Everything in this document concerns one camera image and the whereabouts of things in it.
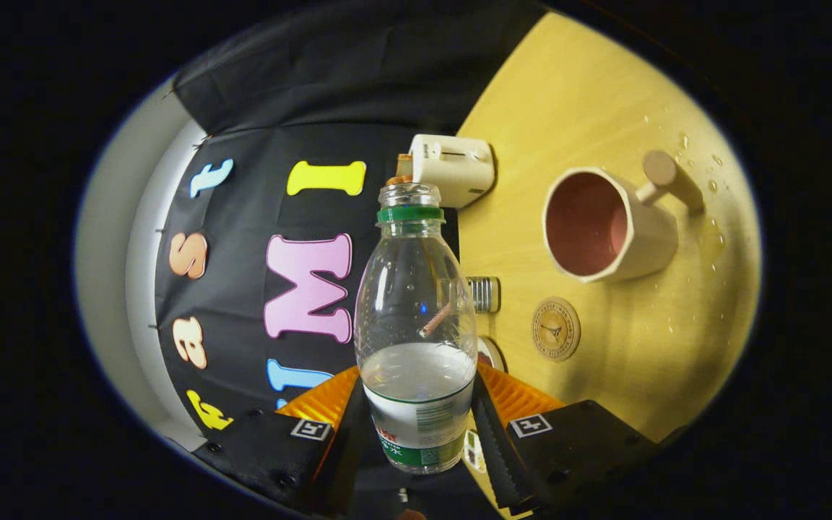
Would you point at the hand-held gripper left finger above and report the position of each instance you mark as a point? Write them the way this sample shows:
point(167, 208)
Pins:
point(271, 451)

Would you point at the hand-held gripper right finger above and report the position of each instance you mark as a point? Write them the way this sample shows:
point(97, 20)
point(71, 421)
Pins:
point(582, 444)

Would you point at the round wooden coaster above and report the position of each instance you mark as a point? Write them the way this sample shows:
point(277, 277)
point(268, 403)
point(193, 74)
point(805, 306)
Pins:
point(555, 329)

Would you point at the clear plastic juice bottle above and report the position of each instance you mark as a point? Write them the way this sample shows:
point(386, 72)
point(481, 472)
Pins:
point(416, 318)

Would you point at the wooden table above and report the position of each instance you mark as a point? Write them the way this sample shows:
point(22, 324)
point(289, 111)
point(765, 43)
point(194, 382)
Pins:
point(625, 361)

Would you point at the white round plate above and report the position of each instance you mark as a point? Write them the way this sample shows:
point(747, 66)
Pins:
point(492, 354)

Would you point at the small glass jar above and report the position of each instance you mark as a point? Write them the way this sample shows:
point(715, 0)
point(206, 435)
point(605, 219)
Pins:
point(485, 295)

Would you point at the small pink stick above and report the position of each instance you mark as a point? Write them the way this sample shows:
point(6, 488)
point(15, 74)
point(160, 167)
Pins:
point(436, 320)

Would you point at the white toaster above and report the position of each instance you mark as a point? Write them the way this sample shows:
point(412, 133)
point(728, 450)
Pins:
point(459, 170)

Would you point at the bread slice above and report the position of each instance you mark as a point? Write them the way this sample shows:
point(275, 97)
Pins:
point(403, 167)

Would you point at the black backdrop cloth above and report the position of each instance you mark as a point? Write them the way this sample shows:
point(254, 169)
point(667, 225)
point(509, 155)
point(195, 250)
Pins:
point(329, 79)

